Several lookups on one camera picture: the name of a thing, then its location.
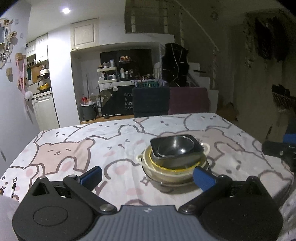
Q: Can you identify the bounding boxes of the dark square metal tray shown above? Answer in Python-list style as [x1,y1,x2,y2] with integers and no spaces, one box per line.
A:
[150,134,205,170]

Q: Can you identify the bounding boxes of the lemon pattern ceramic bowl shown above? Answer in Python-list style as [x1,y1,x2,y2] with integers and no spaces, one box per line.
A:
[147,147,205,172]

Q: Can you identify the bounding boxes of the round steel bowl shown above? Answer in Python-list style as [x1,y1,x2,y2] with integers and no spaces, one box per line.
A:
[157,136,195,157]

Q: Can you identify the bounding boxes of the cream handled ceramic bowl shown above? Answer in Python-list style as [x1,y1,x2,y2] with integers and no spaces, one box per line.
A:
[136,143,210,186]

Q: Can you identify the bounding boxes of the white square plate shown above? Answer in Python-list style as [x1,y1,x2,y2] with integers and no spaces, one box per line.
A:
[141,161,209,189]

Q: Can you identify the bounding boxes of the bear pattern tablecloth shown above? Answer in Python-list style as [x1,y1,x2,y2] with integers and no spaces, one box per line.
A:
[0,112,296,241]

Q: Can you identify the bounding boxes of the grey trash bin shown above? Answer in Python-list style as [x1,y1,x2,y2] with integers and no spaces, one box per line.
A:
[81,103,97,121]

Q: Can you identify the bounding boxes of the maroon chair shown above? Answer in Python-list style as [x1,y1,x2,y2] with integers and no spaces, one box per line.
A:
[168,87,210,114]

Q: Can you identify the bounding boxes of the white kitchen cabinet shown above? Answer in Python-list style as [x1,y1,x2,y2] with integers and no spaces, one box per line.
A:
[33,90,60,131]

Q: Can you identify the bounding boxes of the dark blue chair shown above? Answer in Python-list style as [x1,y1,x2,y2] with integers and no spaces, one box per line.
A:
[132,87,170,118]

